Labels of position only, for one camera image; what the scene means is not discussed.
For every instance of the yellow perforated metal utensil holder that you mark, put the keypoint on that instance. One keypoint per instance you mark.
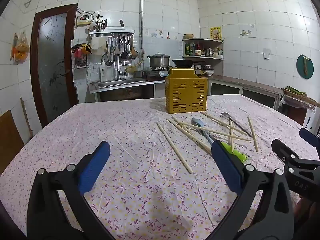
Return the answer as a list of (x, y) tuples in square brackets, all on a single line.
[(186, 97)]

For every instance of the yellow wall poster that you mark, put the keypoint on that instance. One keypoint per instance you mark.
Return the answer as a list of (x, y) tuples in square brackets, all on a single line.
[(215, 33)]

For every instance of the steel cooking pot with lid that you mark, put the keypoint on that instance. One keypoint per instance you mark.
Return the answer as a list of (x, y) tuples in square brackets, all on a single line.
[(158, 61)]

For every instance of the steel gas stove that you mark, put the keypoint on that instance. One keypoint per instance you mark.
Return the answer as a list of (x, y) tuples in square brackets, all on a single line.
[(156, 73)]

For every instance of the small side table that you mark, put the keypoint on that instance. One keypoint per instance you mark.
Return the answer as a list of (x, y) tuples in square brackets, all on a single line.
[(297, 105)]

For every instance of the beige wall control box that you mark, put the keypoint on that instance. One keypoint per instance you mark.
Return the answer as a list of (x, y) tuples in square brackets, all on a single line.
[(83, 20)]

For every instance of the yellow plastic scoop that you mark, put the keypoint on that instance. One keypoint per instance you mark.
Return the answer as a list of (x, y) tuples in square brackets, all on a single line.
[(132, 68)]

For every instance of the yellow and black cloth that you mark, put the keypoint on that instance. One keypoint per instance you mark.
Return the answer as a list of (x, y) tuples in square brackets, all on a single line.
[(82, 47)]

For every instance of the row of hanging kitchen utensils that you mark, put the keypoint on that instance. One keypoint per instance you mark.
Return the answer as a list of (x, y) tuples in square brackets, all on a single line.
[(125, 50)]

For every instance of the stack of small bowls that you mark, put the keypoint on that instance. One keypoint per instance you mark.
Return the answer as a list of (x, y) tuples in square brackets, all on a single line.
[(207, 71)]

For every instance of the steel sink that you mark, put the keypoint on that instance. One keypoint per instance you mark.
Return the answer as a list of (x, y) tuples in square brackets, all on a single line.
[(117, 83)]

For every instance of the green vegetables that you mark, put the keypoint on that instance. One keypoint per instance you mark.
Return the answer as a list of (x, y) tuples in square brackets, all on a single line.
[(295, 90)]

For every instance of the brown wooden board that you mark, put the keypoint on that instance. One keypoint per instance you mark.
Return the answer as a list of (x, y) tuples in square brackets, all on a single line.
[(10, 140)]

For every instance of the group of wooden chopsticks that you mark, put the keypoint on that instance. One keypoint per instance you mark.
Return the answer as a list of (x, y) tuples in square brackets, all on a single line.
[(174, 148)]

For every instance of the brown door with frosted glass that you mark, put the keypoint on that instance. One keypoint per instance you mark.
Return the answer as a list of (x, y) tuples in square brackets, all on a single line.
[(52, 67)]

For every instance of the green round cutting board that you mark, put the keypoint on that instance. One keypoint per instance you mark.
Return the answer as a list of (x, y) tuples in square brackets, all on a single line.
[(300, 67)]

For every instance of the pink floral tablecloth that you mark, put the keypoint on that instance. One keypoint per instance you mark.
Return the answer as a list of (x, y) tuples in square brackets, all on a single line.
[(137, 142)]

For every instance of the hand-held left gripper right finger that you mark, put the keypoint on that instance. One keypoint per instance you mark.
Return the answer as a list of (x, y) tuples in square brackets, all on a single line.
[(226, 165)]

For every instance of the brown top kitchen counter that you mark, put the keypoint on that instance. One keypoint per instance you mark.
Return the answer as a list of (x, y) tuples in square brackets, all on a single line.
[(237, 81)]

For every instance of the wooden stick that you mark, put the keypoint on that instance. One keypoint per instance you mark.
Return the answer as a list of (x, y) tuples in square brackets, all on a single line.
[(26, 120)]

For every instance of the beige bowl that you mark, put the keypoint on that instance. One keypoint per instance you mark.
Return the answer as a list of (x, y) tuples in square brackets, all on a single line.
[(189, 36)]

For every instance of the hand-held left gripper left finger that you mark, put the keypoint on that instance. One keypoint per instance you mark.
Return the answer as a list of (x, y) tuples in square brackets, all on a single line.
[(95, 165)]

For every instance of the white hanging cloth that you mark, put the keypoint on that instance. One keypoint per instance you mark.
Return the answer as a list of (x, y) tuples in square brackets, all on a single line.
[(98, 45)]

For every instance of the row of condiment bottles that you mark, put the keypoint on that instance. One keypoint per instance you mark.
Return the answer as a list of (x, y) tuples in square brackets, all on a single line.
[(197, 50)]

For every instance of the steel wall rack shelf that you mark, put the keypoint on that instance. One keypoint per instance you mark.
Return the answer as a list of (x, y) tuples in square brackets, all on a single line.
[(112, 31)]

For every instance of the metal cup with utensils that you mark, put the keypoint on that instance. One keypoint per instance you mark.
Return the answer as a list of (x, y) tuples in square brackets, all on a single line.
[(101, 26)]

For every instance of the steel faucet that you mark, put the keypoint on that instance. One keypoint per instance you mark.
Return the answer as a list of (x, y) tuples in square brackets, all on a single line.
[(118, 67)]

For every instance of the white wall power strip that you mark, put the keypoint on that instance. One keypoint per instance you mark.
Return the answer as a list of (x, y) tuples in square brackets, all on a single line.
[(99, 19)]

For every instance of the white corner shelf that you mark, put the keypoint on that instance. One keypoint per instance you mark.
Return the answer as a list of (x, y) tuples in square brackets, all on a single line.
[(203, 57)]

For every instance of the hanging plastic bag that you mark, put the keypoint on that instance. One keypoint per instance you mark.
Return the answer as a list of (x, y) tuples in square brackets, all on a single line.
[(21, 48)]

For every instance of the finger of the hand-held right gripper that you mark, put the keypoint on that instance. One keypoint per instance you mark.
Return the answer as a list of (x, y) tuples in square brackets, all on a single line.
[(282, 150), (310, 135)]

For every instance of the white dish soap bottle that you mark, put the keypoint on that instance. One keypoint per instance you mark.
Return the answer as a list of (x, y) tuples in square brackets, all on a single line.
[(103, 72)]

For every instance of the black wok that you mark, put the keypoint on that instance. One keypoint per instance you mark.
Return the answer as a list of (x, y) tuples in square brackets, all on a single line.
[(182, 62)]

